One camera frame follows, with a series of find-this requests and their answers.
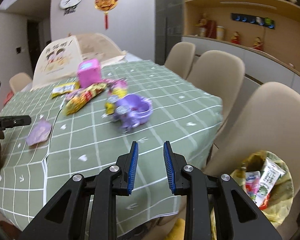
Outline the yellow plastic bin bag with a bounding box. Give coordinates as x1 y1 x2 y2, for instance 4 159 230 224
229 150 294 228

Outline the light purple wrapper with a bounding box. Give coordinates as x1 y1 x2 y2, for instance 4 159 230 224
26 119 52 146

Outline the wooden wall shelf unit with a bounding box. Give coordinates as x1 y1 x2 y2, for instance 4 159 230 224
182 0 300 46

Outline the beige dining chair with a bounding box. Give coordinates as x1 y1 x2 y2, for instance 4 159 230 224
204 81 300 188
164 42 196 79
9 72 33 93
187 50 245 98

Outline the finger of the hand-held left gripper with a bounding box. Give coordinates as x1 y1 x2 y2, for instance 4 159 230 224
0 115 32 131

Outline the yellow cushion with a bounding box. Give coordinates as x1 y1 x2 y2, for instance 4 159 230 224
172 219 186 240

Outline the purple elephant toy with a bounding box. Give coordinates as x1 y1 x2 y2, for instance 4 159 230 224
105 94 153 131

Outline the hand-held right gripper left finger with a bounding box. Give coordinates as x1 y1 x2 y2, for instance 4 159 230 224
19 141 139 240

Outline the yellow snack wrapper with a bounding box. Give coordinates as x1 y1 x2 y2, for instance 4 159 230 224
52 82 80 98

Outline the pink snack wrapper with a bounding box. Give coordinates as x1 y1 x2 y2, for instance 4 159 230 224
107 79 128 98

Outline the panda wall clock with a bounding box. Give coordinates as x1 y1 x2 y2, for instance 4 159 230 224
59 0 83 16

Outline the red gift box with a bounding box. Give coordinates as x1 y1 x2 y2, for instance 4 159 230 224
206 20 217 38

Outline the beige printed food cover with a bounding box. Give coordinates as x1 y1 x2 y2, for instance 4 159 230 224
32 33 128 91

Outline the red gold wall ornament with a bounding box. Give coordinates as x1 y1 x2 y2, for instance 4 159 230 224
94 0 120 30

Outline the dark glass cabinet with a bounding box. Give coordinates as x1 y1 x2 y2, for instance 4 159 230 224
155 0 184 64

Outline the red gold snack wrapper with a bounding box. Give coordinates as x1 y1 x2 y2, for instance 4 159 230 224
65 82 108 116

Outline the pink white packet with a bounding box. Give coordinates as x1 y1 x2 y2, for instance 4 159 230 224
245 171 262 196

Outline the white green packet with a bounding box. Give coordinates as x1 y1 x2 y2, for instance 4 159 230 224
252 159 287 206

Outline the pink toy cube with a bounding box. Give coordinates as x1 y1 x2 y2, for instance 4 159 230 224
77 59 102 87

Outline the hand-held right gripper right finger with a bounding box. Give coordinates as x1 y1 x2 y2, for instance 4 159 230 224
163 141 283 240

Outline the purple pink wrapper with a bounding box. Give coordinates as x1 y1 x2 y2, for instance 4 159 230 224
66 90 83 101

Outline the white low cabinet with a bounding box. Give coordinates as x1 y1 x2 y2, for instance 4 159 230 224
181 36 300 98

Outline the green checked tablecloth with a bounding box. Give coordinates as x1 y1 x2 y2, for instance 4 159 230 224
0 60 224 230

